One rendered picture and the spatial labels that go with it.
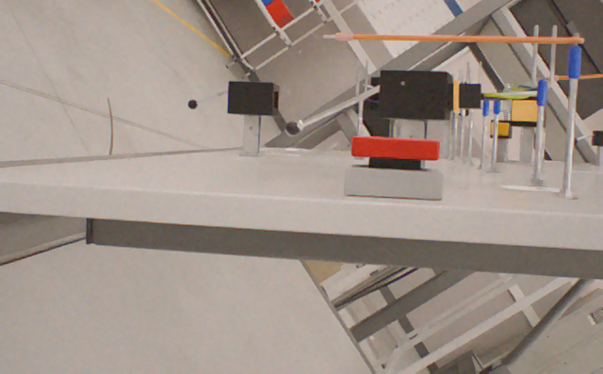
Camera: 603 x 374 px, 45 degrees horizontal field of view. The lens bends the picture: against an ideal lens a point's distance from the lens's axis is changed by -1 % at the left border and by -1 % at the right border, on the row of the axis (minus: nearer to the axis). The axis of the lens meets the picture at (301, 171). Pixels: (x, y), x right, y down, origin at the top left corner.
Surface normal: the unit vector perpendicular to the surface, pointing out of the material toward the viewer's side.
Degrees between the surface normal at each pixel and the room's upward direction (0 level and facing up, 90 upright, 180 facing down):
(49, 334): 0
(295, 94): 90
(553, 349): 90
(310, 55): 90
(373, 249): 90
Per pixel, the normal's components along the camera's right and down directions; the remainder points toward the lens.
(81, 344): 0.83, -0.54
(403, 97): -0.31, 0.04
